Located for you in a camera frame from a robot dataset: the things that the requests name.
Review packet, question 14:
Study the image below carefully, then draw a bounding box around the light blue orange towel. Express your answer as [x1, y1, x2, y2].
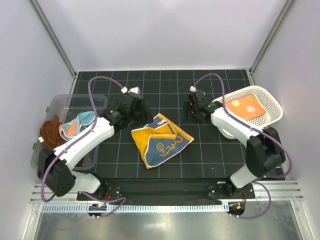
[58, 111, 95, 141]

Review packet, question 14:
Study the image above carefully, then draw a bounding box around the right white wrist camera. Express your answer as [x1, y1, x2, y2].
[189, 85, 197, 93]

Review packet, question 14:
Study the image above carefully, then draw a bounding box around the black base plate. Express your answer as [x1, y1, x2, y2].
[76, 177, 256, 203]

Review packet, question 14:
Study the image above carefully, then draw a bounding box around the dark brown towel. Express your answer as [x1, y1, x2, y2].
[40, 115, 67, 150]

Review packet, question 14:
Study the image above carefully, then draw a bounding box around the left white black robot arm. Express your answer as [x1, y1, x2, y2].
[37, 92, 153, 200]

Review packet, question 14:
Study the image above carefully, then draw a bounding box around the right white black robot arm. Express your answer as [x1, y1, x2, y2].
[183, 86, 286, 198]

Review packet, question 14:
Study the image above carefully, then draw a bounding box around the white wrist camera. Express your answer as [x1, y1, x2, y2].
[120, 86, 141, 95]
[189, 85, 197, 93]

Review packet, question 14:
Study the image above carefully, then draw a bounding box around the orange polka dot towel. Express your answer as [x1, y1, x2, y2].
[225, 94, 267, 120]

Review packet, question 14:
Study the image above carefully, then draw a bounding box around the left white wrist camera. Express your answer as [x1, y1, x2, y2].
[120, 86, 141, 95]

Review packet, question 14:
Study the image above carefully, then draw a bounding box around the slotted cable duct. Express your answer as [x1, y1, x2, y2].
[41, 202, 229, 214]

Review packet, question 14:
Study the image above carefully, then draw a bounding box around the yellow blue patterned towel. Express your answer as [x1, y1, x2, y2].
[131, 113, 194, 169]

